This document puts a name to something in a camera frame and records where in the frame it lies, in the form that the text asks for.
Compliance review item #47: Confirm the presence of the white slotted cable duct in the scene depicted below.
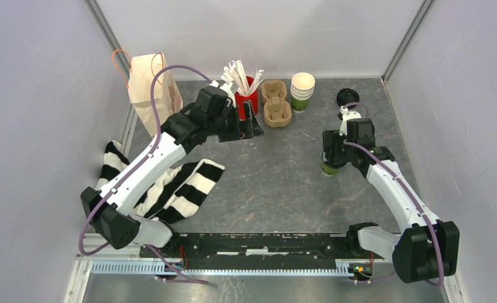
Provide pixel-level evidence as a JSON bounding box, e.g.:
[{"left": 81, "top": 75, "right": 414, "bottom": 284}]
[{"left": 91, "top": 260, "right": 353, "bottom": 278}]

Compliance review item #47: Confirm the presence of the green paper coffee cup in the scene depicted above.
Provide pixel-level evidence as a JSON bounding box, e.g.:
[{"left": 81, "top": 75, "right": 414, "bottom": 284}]
[{"left": 321, "top": 162, "right": 346, "bottom": 176}]

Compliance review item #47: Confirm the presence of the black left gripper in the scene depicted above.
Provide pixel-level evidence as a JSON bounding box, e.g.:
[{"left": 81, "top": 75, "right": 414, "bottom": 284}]
[{"left": 207, "top": 101, "right": 264, "bottom": 143}]

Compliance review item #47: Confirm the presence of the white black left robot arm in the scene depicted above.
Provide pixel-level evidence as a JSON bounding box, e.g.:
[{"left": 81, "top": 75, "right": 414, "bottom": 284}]
[{"left": 80, "top": 85, "right": 264, "bottom": 257}]

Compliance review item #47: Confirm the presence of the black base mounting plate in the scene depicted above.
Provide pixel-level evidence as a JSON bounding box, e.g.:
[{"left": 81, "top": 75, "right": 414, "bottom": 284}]
[{"left": 158, "top": 233, "right": 383, "bottom": 270}]

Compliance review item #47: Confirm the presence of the stack of black lids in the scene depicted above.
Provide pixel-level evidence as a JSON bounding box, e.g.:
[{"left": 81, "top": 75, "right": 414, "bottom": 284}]
[{"left": 336, "top": 88, "right": 360, "bottom": 109}]

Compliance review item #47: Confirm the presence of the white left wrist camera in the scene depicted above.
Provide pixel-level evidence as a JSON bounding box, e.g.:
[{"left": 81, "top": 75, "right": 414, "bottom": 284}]
[{"left": 209, "top": 80, "right": 238, "bottom": 108}]

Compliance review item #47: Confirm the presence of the beige paper gift bag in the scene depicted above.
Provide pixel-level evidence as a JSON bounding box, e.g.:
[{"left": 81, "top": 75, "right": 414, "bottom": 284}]
[{"left": 124, "top": 52, "right": 183, "bottom": 137}]

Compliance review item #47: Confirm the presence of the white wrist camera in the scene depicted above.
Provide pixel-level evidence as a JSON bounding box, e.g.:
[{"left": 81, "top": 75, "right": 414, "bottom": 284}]
[
  {"left": 209, "top": 80, "right": 238, "bottom": 108},
  {"left": 339, "top": 106, "right": 361, "bottom": 136}
]

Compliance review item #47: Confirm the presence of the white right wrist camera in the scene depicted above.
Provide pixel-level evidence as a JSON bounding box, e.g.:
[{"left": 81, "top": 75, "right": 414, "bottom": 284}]
[{"left": 339, "top": 106, "right": 361, "bottom": 136}]

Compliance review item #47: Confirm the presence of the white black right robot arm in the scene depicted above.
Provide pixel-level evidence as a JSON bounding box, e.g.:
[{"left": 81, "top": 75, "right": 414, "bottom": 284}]
[{"left": 322, "top": 118, "right": 460, "bottom": 286}]

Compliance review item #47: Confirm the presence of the black white striped cloth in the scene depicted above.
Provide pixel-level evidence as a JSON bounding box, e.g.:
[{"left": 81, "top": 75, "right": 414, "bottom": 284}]
[{"left": 93, "top": 140, "right": 226, "bottom": 225}]

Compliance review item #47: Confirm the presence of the white wrapped straws bundle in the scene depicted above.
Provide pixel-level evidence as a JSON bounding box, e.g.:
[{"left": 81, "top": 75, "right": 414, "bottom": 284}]
[{"left": 221, "top": 60, "right": 264, "bottom": 97}]

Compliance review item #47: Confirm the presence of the red straw holder cup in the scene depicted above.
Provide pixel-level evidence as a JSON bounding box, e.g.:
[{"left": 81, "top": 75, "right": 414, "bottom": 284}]
[{"left": 235, "top": 90, "right": 259, "bottom": 121}]

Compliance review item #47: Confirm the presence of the brown pulp cup carrier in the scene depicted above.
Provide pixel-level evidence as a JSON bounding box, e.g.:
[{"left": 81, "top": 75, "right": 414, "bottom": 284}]
[{"left": 260, "top": 80, "right": 293, "bottom": 128}]

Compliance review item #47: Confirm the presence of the stack of paper cups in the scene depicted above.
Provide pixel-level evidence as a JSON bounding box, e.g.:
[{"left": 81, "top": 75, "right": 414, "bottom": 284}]
[{"left": 290, "top": 72, "right": 315, "bottom": 113}]

